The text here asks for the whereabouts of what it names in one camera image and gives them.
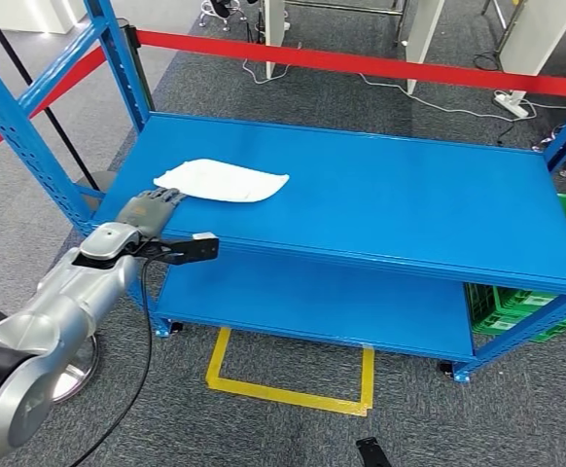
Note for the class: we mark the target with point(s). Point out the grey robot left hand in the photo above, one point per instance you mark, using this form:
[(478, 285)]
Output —
[(147, 211)]

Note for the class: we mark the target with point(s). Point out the white curved plastic part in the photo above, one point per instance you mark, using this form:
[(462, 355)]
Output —
[(220, 182)]

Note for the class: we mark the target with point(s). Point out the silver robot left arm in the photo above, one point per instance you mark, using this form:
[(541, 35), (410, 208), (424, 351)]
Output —
[(45, 329)]

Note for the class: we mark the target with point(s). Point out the blue metal shelf rack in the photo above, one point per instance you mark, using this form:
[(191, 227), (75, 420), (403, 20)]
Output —
[(360, 206)]

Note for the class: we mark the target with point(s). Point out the thin black pole, flat base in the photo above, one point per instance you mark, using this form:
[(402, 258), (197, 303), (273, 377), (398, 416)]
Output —
[(95, 182)]

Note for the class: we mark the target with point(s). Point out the dark stanchion, chrome base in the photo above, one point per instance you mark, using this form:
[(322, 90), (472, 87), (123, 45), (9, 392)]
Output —
[(135, 64)]

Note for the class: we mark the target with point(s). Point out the white table leg panel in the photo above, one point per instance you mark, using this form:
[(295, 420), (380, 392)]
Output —
[(276, 39), (535, 39), (424, 45)]

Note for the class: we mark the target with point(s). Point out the black robot right foot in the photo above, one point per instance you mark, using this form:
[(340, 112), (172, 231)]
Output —
[(373, 453)]

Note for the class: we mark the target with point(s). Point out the white power strip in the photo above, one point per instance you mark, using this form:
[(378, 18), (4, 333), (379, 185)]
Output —
[(510, 104)]

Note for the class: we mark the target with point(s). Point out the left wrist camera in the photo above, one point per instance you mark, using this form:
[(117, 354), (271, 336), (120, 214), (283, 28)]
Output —
[(193, 250)]

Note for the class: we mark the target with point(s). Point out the chrome stanchion post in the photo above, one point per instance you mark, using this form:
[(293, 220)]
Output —
[(79, 374)]

